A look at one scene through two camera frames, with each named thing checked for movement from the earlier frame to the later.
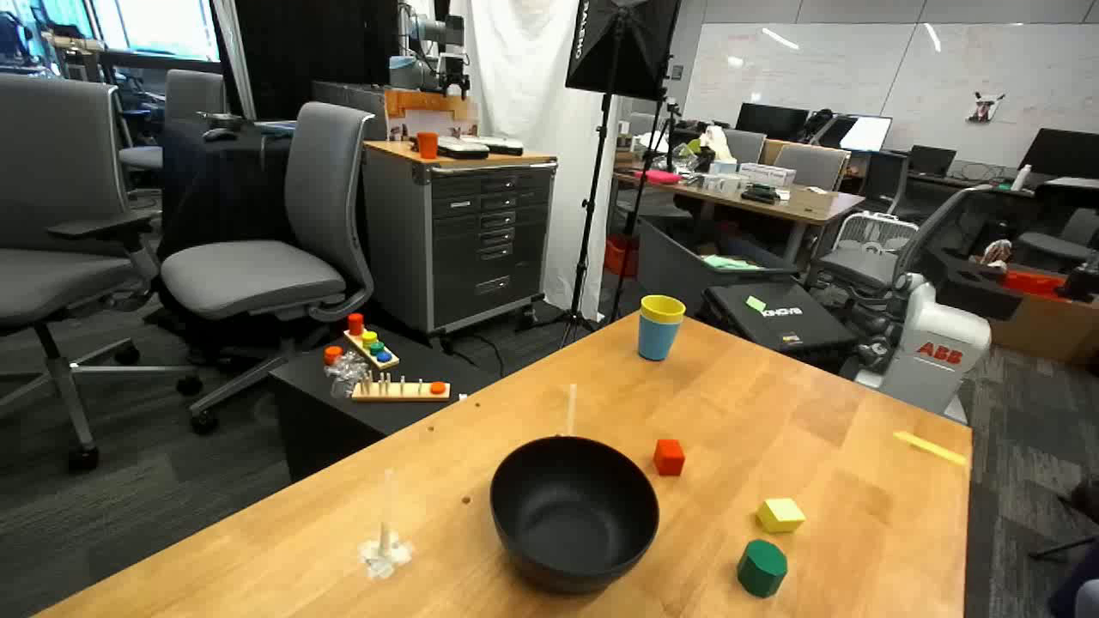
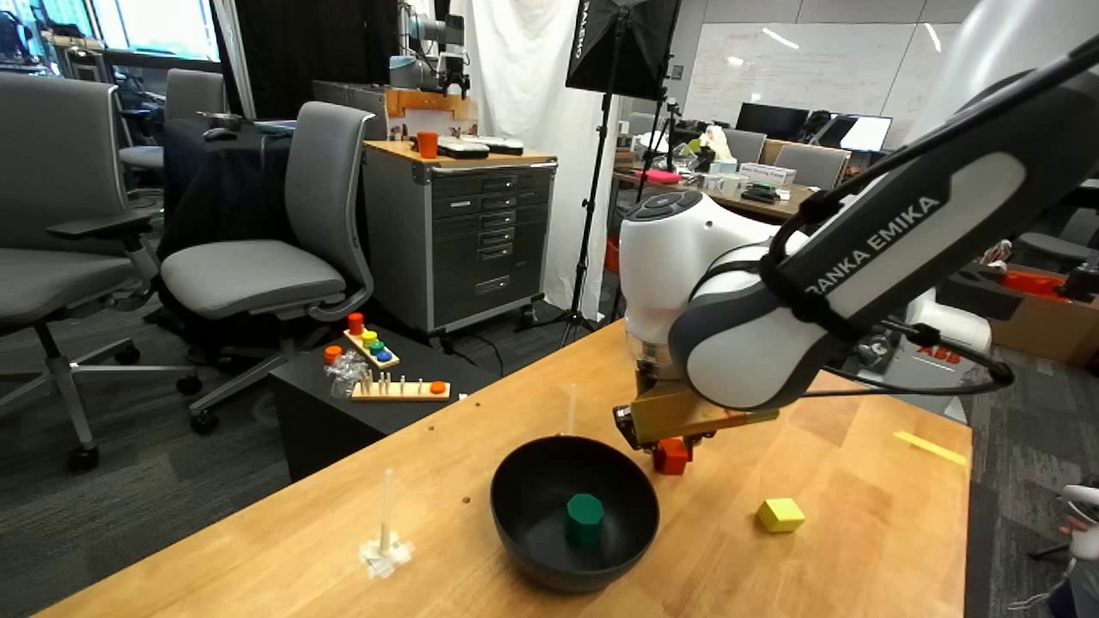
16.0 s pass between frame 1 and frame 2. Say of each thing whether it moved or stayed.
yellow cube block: stayed
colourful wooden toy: stayed
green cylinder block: moved
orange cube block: stayed
